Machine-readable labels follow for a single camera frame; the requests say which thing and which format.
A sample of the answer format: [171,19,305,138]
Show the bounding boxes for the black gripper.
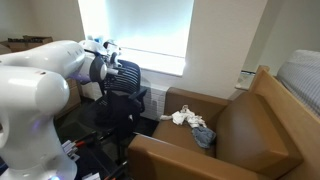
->
[109,51,123,69]

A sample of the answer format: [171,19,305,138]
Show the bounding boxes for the black jersey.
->
[94,74,134,129]

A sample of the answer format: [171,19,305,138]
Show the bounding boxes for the black mesh office chair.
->
[78,59,148,166]

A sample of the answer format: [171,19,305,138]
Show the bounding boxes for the light wooden dresser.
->
[54,78,83,120]

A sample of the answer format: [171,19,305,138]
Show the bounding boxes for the brown cardboard box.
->
[0,34,54,54]

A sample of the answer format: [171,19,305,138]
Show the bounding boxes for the white crumpled cloth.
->
[159,104,208,129]

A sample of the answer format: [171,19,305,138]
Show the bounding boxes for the bundle of white markers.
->
[61,139,81,158]

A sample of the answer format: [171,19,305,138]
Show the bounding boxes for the blue-grey crumpled cloth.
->
[191,125,218,150]

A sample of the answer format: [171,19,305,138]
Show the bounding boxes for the small white paper card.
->
[81,172,102,180]

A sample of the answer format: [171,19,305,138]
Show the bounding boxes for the white papers pile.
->
[234,69,256,91]

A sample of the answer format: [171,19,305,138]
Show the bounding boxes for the brown leather armchair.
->
[126,86,305,180]

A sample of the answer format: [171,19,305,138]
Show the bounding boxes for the striped grey mattress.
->
[274,48,320,118]

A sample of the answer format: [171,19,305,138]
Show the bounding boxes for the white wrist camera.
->
[102,38,123,54]

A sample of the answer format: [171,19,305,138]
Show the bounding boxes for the white wall radiator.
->
[139,84,168,122]

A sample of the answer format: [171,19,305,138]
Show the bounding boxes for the red handled black tool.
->
[74,132,101,148]

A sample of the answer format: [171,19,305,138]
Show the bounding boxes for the light wooden bed frame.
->
[248,64,320,180]

